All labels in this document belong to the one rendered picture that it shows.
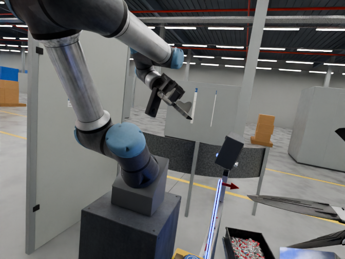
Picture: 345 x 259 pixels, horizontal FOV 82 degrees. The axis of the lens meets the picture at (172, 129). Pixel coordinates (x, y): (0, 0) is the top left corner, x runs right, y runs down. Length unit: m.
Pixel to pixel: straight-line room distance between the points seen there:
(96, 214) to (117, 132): 0.31
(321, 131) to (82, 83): 6.68
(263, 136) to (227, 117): 2.58
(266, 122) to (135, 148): 8.27
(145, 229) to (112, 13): 0.63
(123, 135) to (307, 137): 6.47
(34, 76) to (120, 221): 1.32
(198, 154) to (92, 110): 1.89
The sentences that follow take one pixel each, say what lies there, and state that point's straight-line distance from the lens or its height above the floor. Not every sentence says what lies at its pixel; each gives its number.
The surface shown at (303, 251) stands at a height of 1.04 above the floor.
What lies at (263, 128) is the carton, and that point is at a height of 0.68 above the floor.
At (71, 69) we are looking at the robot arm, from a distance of 0.61.
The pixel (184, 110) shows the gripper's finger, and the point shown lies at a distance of 0.79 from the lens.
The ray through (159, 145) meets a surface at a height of 0.83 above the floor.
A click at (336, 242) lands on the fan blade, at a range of 0.86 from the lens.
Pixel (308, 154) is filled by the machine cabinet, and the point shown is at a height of 0.33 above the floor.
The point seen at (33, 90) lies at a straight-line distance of 1.80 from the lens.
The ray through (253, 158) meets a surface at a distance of 2.75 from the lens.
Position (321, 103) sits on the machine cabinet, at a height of 1.80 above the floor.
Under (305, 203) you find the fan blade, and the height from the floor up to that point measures 1.18.
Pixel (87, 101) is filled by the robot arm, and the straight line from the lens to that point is 0.65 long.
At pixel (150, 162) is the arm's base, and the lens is 0.74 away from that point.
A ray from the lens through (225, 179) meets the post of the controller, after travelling 1.26.
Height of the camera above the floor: 1.44
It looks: 9 degrees down
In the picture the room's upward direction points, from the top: 7 degrees clockwise
